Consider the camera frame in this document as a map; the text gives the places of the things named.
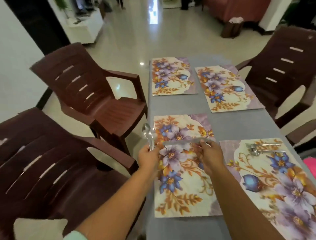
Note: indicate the person's left hand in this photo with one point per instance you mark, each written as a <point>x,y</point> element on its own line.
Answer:
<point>147,159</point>

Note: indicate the person's right hand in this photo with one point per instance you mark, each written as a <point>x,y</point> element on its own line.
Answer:
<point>212,157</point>

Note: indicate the person's left thumb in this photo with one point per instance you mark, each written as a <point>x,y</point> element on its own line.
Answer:
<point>157,149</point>

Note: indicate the person's right thumb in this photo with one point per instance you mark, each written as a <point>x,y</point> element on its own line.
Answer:
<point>201,145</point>

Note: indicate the steel fork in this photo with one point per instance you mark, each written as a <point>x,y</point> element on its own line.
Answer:
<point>261,145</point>
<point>152,137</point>

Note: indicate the steel table knife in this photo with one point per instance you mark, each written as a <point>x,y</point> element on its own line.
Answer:
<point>182,142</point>

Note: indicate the steel spoon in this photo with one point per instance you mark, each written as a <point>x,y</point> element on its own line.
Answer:
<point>256,151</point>
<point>146,131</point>

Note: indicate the person's left forearm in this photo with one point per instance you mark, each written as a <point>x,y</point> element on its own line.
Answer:
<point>118,207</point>

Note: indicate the person's right forearm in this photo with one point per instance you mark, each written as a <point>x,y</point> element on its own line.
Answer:
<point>242,207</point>

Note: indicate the floral placemat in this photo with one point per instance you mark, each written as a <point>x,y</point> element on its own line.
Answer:
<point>276,188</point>
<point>226,89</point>
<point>170,76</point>
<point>184,190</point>

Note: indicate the brown plastic armchair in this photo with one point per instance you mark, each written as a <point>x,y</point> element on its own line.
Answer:
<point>279,74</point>
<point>302,133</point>
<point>98,103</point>
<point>44,173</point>

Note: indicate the pink item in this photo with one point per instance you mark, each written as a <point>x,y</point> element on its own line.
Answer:
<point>311,167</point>

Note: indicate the light green sleeve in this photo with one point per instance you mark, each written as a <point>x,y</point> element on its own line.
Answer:
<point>75,236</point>

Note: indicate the white low cabinet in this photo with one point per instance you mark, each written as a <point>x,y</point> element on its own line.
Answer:
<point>86,27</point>

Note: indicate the red sofa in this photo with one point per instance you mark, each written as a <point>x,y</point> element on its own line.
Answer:
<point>237,8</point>

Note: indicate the green potted plant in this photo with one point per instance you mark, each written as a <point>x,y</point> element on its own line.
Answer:
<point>63,7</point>

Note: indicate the dark door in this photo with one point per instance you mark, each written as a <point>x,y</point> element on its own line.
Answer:
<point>37,22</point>

